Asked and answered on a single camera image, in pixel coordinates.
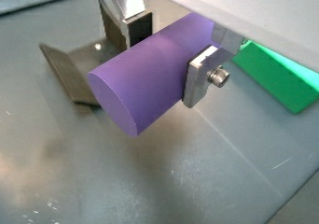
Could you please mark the green shape sorter base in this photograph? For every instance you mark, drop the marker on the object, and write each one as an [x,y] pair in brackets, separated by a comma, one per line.
[289,81]

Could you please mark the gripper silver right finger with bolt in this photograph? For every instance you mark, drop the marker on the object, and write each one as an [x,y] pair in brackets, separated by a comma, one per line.
[206,66]

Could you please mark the black curved cradle stand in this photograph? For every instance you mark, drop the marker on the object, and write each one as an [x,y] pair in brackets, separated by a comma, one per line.
[71,67]

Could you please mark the purple cylinder block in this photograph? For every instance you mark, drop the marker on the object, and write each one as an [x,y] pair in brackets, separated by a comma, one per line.
[139,84]

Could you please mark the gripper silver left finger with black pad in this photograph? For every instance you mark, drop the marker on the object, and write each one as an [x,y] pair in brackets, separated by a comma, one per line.
[127,22]

